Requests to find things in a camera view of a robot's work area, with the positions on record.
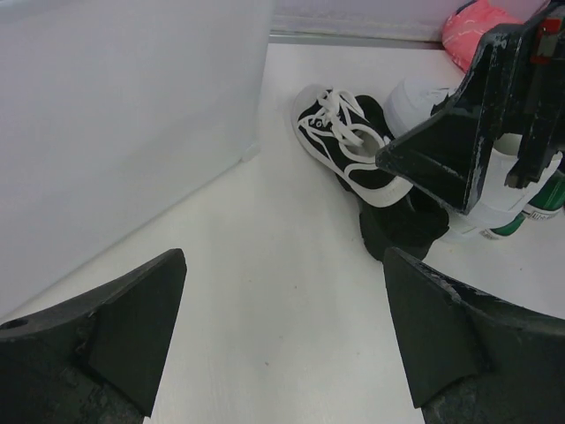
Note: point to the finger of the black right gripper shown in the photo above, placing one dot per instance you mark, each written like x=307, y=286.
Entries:
x=515, y=84

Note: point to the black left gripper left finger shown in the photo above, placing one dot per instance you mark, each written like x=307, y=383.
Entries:
x=97, y=357

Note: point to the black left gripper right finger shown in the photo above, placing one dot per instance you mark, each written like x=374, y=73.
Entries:
x=468, y=356

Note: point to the black slip-on shoe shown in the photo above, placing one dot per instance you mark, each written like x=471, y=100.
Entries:
x=412, y=224

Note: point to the white plastic shoe cabinet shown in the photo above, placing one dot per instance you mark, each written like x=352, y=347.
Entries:
x=112, y=112

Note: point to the pink patterned bag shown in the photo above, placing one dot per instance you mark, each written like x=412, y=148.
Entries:
x=463, y=30

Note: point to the green canvas sneaker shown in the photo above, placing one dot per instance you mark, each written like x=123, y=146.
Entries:
x=545, y=205

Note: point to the black white canvas sneaker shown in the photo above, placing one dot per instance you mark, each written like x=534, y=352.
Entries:
x=345, y=132

